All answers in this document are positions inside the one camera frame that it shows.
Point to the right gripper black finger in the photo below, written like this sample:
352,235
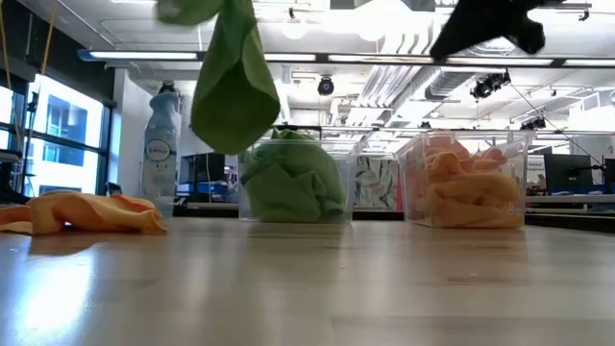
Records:
471,29

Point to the orange microfiber towel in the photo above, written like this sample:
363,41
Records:
91,211
14,218
471,192

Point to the green microfiber towel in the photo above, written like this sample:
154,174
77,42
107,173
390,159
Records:
230,96
293,187

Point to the black track light cluster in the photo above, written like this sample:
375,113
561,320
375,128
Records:
490,84
533,124

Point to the black computer monitor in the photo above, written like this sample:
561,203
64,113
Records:
567,173
610,173

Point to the clear plastic bin white label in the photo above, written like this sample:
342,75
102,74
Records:
408,192

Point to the floral patterned partition panel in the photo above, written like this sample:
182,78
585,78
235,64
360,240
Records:
375,182

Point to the long ceiling light strip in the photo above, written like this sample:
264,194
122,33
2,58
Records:
144,55

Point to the white air freshener spray bottle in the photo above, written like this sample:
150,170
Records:
161,158

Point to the grey ventilation duct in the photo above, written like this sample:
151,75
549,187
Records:
447,84

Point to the black ceiling camera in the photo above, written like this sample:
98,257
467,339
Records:
325,86

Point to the black metal table frame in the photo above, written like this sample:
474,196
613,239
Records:
567,221

